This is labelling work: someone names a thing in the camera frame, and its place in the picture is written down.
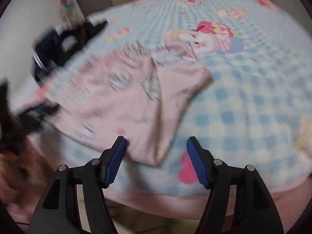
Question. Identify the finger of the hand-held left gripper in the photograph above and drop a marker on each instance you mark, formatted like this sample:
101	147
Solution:
36	114

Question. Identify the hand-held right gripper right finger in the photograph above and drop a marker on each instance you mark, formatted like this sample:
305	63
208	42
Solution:
198	167

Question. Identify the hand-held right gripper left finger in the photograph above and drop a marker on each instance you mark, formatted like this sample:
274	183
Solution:
115	164

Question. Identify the pink printed pajama pants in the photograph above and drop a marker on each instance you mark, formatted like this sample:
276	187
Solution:
121	102

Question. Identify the navy white-striped garment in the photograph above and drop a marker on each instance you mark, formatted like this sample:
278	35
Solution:
48	51

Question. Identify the black garment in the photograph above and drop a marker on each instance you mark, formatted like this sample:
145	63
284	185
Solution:
90	33

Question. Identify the blue checked printed blanket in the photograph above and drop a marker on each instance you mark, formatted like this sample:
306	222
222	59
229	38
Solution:
243	78

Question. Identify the red blue wall plush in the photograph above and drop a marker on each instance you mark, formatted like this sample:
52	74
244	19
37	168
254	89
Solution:
64	2

